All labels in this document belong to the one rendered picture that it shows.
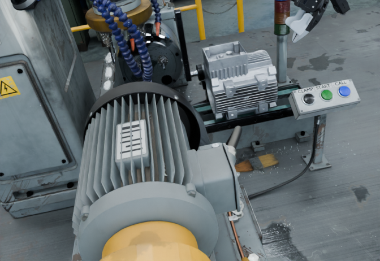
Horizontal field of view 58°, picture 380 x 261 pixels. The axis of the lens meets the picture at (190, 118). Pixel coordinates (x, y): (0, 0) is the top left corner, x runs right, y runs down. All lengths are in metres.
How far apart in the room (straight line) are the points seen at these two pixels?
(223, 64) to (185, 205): 0.73
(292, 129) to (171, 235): 0.93
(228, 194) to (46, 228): 0.82
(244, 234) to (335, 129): 0.84
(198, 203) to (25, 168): 0.77
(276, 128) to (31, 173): 0.79
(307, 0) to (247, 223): 0.65
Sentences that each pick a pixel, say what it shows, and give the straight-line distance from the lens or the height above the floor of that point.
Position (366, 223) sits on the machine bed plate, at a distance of 1.05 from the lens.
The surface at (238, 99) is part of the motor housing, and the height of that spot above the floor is 1.02.
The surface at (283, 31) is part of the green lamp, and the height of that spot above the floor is 1.05.
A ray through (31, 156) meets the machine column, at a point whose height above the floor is 1.03.
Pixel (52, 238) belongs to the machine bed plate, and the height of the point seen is 0.80.
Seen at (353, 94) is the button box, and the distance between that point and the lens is 1.03.
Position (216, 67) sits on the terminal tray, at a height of 1.12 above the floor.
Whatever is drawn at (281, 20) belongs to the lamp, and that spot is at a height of 1.09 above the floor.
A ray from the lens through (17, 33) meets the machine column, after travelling 0.87.
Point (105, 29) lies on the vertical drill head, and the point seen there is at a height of 1.31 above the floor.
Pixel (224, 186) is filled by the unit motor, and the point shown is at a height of 1.30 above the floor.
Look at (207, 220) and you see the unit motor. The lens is 0.39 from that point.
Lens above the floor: 1.61
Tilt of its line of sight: 36 degrees down
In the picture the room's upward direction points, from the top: 10 degrees counter-clockwise
